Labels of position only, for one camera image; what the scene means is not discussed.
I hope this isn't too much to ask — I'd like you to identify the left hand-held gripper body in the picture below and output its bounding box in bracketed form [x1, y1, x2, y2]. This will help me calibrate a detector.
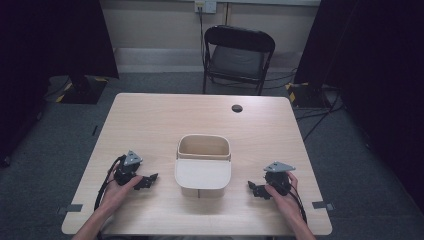
[113, 150, 144, 187]

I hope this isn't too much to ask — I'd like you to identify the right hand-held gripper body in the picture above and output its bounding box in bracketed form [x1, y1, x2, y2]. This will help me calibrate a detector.
[262, 161, 297, 197]

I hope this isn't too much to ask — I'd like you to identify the person's left hand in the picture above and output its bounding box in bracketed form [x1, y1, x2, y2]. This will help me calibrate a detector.
[99, 162, 145, 212]

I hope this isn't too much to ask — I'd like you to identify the person's right hand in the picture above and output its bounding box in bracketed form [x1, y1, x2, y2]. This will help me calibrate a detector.
[264, 171, 300, 218]

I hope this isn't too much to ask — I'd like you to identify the grey tape strip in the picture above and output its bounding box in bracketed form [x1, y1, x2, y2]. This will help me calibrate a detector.
[311, 200, 336, 212]
[56, 203, 84, 216]

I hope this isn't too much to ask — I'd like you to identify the beige bin with lid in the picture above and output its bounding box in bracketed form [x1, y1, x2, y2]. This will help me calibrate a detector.
[174, 133, 233, 199]

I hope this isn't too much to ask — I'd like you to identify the black stand base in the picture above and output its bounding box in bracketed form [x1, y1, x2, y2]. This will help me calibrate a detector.
[285, 81, 335, 110]
[59, 75, 109, 105]

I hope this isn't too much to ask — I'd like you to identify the black folding chair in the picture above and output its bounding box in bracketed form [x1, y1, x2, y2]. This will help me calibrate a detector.
[202, 24, 277, 97]

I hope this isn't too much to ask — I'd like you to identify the dark curtain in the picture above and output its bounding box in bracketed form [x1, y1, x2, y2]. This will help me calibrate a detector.
[0, 0, 120, 169]
[293, 0, 424, 214]

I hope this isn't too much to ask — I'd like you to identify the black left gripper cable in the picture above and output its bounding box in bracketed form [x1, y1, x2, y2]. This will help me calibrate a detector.
[93, 154, 127, 212]

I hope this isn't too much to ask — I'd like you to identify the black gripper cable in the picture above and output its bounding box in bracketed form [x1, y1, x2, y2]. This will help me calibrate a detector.
[287, 183, 308, 225]
[93, 154, 127, 212]

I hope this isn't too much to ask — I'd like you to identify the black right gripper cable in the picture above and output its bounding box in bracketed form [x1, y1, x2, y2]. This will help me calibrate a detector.
[287, 183, 308, 225]

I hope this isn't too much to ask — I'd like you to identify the black floor cable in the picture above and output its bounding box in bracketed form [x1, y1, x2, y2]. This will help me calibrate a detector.
[262, 67, 298, 91]
[295, 91, 345, 142]

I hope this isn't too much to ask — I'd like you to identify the black wall socket cable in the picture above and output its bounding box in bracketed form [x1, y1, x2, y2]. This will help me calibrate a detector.
[198, 5, 207, 69]

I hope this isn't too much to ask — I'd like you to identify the white wall socket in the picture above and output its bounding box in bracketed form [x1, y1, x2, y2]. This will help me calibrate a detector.
[194, 0, 218, 15]

